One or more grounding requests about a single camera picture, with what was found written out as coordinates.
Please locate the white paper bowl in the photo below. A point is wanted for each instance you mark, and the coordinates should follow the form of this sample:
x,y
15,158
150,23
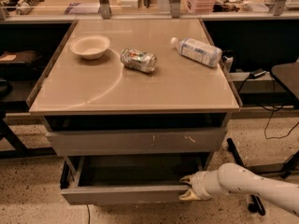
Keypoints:
x,y
90,47

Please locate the grey top drawer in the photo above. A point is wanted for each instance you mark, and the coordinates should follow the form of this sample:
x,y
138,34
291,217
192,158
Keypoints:
x,y
125,142

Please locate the black floor stand bar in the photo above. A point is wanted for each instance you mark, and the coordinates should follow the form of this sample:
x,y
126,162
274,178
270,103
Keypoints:
x,y
256,205

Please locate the clear plastic water bottle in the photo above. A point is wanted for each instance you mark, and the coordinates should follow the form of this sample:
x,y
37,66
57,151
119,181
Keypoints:
x,y
197,51

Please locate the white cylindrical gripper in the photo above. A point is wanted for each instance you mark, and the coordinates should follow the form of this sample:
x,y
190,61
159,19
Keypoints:
x,y
197,186

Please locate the dark round side table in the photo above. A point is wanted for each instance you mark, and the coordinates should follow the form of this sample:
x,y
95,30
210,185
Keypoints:
x,y
287,76

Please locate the black power adapter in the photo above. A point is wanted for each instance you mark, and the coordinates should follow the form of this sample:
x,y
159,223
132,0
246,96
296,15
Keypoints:
x,y
257,73

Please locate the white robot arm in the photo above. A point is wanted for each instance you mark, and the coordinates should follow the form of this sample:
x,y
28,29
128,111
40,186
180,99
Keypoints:
x,y
231,178

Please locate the grey drawer cabinet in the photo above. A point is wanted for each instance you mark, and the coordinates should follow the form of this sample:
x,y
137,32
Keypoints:
x,y
75,94

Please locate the crushed silver can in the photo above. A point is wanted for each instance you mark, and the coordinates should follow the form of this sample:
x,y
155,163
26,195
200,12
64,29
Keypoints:
x,y
138,60

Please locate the grey drawer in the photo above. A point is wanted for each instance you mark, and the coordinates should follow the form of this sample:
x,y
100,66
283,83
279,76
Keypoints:
x,y
153,178
125,142

